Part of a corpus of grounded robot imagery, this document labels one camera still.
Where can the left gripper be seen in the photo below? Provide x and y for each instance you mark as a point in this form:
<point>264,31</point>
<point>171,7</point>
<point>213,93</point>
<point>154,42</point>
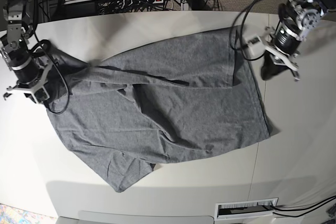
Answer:
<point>286,40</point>

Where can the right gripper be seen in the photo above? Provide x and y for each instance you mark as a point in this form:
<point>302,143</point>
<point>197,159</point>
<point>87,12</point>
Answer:
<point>26,70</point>

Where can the grey T-shirt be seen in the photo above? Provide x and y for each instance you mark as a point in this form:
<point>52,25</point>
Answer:
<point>171,101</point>

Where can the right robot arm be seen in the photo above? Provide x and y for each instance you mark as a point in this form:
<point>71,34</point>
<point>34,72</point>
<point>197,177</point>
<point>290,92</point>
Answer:
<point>22,21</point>

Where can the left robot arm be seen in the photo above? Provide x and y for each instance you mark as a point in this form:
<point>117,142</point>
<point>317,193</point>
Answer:
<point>297,18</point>

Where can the black power strip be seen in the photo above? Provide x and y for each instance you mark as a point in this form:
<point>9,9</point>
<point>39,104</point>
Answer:
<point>142,2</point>

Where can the white cable grommet tray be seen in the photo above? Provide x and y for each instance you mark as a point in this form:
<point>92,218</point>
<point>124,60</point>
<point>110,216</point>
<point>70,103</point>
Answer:
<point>244,209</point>

